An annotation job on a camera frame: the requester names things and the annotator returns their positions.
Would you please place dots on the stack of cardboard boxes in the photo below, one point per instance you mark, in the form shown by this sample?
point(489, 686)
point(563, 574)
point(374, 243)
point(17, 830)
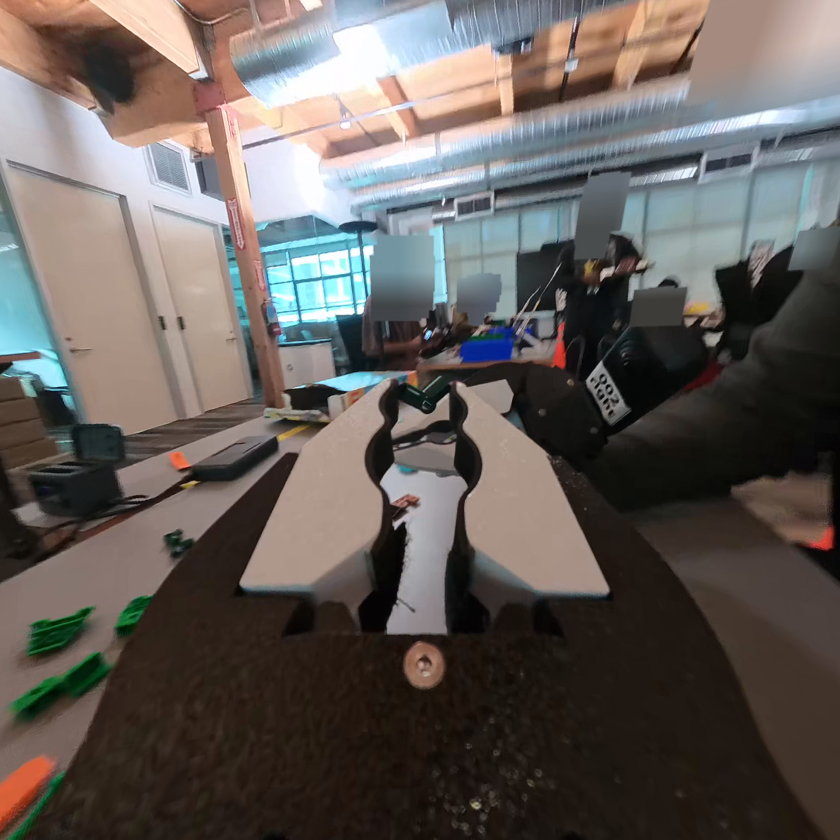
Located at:
point(23, 426)

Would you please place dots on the black power bank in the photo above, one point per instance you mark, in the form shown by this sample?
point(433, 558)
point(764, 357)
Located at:
point(236, 456)

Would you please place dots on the black office chair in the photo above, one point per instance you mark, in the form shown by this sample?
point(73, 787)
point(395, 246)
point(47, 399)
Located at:
point(351, 341)

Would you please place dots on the black monitor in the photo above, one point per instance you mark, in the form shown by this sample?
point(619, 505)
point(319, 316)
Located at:
point(538, 282)

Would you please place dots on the dark green toy brick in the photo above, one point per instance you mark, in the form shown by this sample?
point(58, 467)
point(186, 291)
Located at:
point(420, 396)

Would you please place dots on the white door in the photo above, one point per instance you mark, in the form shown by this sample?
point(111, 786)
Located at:
point(197, 308)
point(85, 295)

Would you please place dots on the wooden post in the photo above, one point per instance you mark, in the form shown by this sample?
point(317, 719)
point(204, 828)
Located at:
point(246, 262)

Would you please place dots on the blue storage bin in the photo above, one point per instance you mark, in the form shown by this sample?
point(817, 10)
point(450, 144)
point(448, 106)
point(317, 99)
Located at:
point(485, 348)

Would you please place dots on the scattered green toy bricks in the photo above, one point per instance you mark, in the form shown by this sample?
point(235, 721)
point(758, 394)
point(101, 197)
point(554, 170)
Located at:
point(59, 633)

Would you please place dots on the dark green brick cluster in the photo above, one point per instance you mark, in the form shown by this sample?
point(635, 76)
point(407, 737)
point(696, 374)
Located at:
point(177, 543)

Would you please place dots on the red fire extinguisher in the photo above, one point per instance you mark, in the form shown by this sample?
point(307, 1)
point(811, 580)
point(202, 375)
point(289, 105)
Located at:
point(271, 321)

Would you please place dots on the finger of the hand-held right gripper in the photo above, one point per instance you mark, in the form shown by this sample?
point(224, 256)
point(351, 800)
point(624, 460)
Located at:
point(492, 397)

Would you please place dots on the orange brick separator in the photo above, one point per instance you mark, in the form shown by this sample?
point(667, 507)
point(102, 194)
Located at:
point(23, 791)
point(180, 460)

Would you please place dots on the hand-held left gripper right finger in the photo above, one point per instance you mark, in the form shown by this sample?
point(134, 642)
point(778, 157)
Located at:
point(525, 518)

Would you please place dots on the silver air duct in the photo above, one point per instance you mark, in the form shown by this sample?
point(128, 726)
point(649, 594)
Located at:
point(525, 141)
point(282, 65)

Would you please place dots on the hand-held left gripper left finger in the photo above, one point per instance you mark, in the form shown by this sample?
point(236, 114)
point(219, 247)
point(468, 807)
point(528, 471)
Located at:
point(315, 512)

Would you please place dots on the black charging dock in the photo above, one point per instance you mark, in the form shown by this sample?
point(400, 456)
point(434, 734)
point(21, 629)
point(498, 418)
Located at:
point(72, 485)

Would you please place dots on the person's right forearm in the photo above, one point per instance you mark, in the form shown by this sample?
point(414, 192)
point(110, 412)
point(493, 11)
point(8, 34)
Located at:
point(722, 433)

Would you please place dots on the black floor lamp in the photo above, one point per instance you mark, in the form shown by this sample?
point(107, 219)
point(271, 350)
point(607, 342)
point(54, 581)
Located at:
point(358, 226)

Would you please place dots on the yellow tape strip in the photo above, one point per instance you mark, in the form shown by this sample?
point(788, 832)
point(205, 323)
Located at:
point(292, 433)

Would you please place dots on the colourful toy brick box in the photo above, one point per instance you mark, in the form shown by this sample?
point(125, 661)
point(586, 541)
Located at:
point(354, 397)

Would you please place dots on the white vent grille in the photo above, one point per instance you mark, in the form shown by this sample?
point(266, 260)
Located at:
point(169, 167)

